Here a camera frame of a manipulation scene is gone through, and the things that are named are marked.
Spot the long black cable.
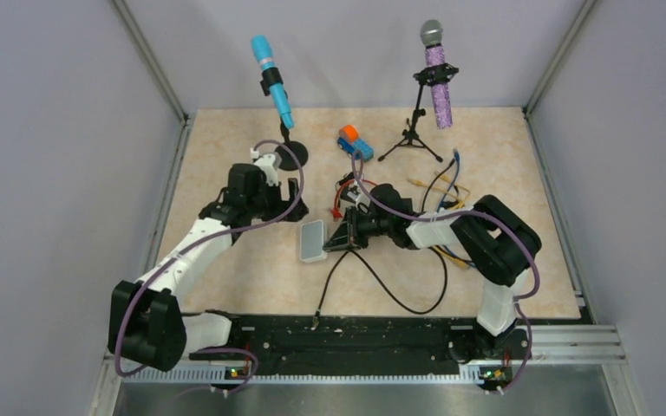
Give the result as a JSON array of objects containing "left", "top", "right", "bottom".
[{"left": 311, "top": 246, "right": 449, "bottom": 331}]

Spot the red cable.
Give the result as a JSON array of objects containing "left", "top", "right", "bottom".
[{"left": 330, "top": 179, "right": 377, "bottom": 220}]

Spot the small black wall charger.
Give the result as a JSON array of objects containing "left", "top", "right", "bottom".
[{"left": 337, "top": 172, "right": 356, "bottom": 186}]

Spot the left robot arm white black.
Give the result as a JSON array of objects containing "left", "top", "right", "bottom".
[{"left": 108, "top": 143, "right": 308, "bottom": 377}]

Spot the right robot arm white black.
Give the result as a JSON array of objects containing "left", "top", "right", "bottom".
[{"left": 322, "top": 184, "right": 542, "bottom": 363}]

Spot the black ethernet cable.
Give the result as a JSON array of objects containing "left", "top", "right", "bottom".
[{"left": 421, "top": 159, "right": 458, "bottom": 215}]

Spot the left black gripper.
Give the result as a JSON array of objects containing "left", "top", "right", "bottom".
[{"left": 248, "top": 177, "right": 308, "bottom": 222}]

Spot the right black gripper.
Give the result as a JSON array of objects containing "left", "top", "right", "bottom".
[{"left": 325, "top": 205, "right": 393, "bottom": 251}]

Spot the cyan microphone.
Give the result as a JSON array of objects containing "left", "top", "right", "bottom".
[{"left": 251, "top": 36, "right": 295, "bottom": 129}]

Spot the colourful toy block truck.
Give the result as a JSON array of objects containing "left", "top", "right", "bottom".
[{"left": 336, "top": 125, "right": 374, "bottom": 161}]

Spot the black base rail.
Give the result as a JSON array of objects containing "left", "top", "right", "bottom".
[{"left": 189, "top": 315, "right": 530, "bottom": 376}]

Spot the white small hub box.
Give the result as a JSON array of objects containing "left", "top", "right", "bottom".
[{"left": 299, "top": 219, "right": 327, "bottom": 263}]

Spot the black tripod mic stand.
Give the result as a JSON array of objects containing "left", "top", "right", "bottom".
[{"left": 377, "top": 63, "right": 460, "bottom": 163}]

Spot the purple glitter microphone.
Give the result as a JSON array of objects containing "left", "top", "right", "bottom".
[{"left": 420, "top": 19, "right": 453, "bottom": 129}]

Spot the blue ethernet cable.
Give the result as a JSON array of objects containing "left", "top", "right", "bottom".
[{"left": 436, "top": 149, "right": 461, "bottom": 211}]

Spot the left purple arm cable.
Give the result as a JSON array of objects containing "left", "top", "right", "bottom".
[{"left": 114, "top": 139, "right": 306, "bottom": 396}]

